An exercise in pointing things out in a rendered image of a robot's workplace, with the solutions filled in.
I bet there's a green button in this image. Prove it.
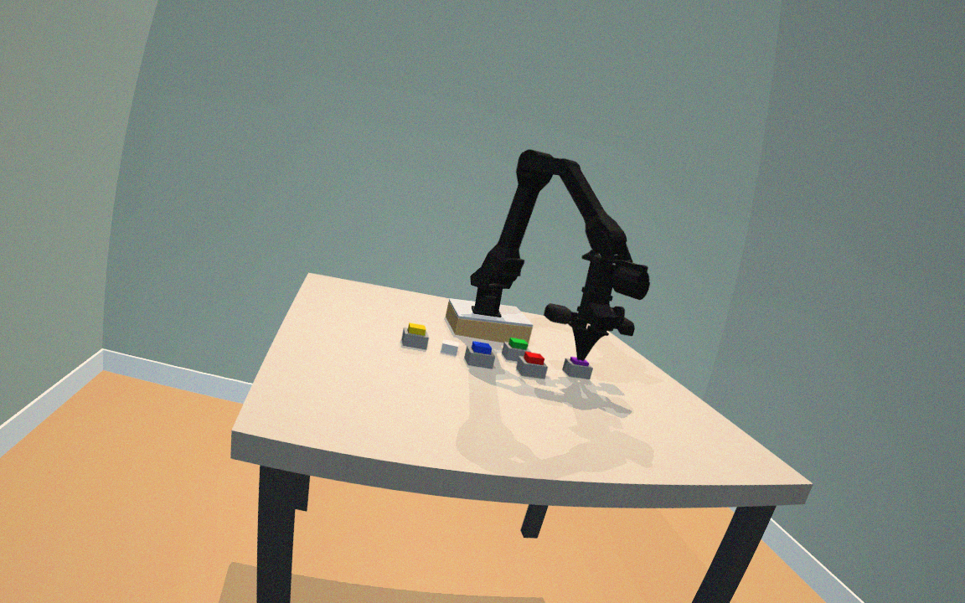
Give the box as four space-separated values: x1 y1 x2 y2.
502 338 531 361

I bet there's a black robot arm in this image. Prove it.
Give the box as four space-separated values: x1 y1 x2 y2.
470 149 650 332

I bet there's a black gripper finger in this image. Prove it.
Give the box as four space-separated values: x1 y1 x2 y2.
581 325 609 361
568 322 589 360

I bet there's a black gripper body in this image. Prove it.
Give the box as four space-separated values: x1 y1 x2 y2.
543 284 635 336

